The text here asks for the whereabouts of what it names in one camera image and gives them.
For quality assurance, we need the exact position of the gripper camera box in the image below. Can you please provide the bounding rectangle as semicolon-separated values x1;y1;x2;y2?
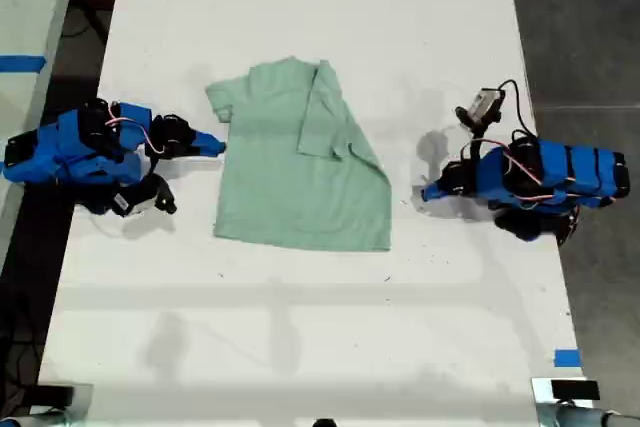
455;88;503;127
112;174;178;218

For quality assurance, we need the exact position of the pale green T-shirt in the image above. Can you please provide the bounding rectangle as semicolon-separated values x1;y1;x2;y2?
204;55;394;253

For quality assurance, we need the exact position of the red white arm wire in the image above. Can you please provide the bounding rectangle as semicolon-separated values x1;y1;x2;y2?
107;102;167;156
502;150;569;209

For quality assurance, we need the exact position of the metal table bracket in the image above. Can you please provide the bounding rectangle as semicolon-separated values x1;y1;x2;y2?
27;382;95;427
530;376;602;427

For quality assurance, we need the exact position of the black floor cable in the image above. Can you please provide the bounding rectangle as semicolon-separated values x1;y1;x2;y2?
60;5;109;39

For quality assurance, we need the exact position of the black camera stalk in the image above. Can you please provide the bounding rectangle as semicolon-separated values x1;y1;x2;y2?
467;122;489;164

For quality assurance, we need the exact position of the grey metal tube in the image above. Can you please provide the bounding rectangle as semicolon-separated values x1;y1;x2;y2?
553;404;640;427

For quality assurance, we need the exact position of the black camera cable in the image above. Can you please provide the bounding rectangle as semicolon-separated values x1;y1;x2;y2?
497;79;539;141

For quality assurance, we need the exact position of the short blue tape strip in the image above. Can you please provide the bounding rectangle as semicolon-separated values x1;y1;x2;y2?
553;348;582;368

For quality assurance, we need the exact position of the long blue tape strip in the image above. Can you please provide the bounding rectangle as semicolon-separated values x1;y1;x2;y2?
0;54;47;73

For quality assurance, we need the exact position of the white side table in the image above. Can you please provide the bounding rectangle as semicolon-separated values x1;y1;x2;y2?
0;0;84;248

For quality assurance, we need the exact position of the small black box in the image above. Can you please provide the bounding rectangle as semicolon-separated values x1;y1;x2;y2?
33;384;76;406
550;379;600;401

